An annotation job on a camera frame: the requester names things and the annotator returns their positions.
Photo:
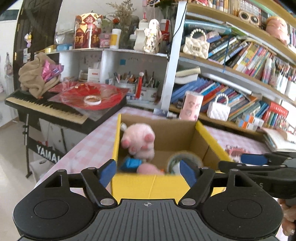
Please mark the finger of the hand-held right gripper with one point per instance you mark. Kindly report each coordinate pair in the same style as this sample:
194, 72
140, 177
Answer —
261, 170
253, 159

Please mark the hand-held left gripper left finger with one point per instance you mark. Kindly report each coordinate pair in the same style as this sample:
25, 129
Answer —
108, 171

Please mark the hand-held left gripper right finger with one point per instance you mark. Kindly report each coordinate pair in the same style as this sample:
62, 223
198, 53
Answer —
187, 172

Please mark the yellow tape roll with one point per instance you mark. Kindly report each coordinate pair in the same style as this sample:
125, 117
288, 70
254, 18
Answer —
185, 154

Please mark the pink chick plush toy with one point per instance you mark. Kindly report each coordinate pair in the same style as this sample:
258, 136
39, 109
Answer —
149, 169

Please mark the yellow cardboard box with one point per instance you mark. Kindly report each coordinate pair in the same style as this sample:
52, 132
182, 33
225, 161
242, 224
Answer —
150, 187

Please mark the pink bear plush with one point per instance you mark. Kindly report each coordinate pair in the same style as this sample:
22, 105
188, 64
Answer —
138, 139

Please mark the person's right hand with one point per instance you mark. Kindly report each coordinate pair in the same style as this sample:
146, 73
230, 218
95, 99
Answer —
290, 215

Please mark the blue plastic item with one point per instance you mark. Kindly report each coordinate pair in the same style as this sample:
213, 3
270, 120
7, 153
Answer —
129, 164

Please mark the pile of small cartons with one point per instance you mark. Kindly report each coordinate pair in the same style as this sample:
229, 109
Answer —
249, 121

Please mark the row of colourful books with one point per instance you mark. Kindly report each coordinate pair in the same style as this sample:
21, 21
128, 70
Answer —
242, 104

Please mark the white quilted handbag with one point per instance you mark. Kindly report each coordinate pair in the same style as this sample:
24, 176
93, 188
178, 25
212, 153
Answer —
218, 112

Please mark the pink cylinder container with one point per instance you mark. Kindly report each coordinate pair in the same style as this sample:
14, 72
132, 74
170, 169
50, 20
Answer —
190, 106

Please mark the white tape roll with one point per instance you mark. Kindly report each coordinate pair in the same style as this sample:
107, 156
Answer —
92, 100

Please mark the black keyboard stand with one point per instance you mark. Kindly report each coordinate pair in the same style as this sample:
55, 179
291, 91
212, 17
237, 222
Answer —
26, 148

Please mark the red pen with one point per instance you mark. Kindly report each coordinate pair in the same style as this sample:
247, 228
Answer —
139, 85

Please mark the black piano keyboard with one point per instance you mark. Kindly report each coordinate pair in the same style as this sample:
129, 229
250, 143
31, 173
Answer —
41, 106

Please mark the green white book stack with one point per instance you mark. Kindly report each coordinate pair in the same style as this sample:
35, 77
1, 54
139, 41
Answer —
187, 75

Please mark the red white small box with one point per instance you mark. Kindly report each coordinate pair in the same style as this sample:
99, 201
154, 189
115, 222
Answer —
93, 74

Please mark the wooden bookshelf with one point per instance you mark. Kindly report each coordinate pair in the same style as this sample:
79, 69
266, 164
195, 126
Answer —
231, 63

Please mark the shelf of thin books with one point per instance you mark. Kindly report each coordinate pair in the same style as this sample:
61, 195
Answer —
254, 58

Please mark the white shelf cabinet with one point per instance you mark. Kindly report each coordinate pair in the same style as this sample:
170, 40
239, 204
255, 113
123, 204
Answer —
111, 60

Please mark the pink foil wrapper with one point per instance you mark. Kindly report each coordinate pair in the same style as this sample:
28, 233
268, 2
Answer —
52, 69

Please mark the brown cloth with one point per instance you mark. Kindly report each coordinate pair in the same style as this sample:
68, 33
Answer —
32, 78

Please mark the cream quilted handbag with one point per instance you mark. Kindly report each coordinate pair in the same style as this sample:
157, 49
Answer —
196, 47

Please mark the mannequin head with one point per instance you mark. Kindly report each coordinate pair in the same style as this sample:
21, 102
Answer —
277, 30

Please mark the white bottle yellow label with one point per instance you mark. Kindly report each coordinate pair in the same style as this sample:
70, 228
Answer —
115, 39

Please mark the white floral bag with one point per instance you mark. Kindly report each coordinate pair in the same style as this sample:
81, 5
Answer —
149, 38

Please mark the wooden round-holed ornament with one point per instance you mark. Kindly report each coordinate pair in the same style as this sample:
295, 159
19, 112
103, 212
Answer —
248, 16

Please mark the red festive decoration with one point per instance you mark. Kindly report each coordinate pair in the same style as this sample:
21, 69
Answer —
87, 30

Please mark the dried flower bunch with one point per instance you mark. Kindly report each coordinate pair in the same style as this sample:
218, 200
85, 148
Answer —
122, 11

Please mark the dark door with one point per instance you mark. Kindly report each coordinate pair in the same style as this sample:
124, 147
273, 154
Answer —
34, 27

